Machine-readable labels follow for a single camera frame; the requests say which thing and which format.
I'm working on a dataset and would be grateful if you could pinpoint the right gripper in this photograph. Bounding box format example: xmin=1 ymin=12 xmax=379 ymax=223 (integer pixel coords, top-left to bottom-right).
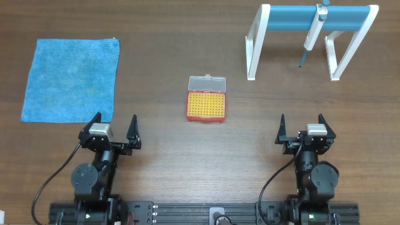
xmin=274 ymin=113 xmax=337 ymax=156

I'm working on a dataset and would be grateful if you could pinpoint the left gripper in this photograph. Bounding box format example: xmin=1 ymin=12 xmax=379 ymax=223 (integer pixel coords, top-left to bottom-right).
xmin=77 ymin=112 xmax=142 ymax=156

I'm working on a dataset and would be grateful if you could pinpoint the blue cloth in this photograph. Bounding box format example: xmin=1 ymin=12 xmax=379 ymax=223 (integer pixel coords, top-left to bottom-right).
xmin=20 ymin=37 xmax=121 ymax=124

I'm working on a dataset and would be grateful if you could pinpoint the red and yellow tip box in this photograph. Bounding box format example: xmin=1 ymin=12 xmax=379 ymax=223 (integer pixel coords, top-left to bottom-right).
xmin=186 ymin=74 xmax=227 ymax=123

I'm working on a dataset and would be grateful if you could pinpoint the white pipette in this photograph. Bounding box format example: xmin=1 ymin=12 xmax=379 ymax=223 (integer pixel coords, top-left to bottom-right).
xmin=298 ymin=0 xmax=331 ymax=69

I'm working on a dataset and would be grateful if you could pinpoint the white and blue stand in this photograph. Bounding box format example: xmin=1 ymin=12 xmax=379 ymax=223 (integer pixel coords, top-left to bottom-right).
xmin=245 ymin=4 xmax=379 ymax=82

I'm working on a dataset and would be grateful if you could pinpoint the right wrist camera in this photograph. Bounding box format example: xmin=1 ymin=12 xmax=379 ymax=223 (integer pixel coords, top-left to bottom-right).
xmin=306 ymin=123 xmax=328 ymax=136

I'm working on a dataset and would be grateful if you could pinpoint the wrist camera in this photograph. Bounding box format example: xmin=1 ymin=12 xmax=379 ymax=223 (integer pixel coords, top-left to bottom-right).
xmin=306 ymin=123 xmax=328 ymax=136
xmin=88 ymin=122 xmax=114 ymax=140

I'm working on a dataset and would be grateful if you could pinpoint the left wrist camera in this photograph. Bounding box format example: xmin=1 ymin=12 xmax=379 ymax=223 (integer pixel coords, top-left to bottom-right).
xmin=88 ymin=122 xmax=114 ymax=140

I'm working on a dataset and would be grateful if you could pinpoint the black cable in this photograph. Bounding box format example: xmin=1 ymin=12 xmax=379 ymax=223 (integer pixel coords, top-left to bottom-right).
xmin=31 ymin=142 xmax=83 ymax=225
xmin=257 ymin=141 xmax=304 ymax=216

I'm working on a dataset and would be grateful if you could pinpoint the mounting rail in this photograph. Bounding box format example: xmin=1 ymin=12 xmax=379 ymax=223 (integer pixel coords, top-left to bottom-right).
xmin=49 ymin=201 xmax=361 ymax=225

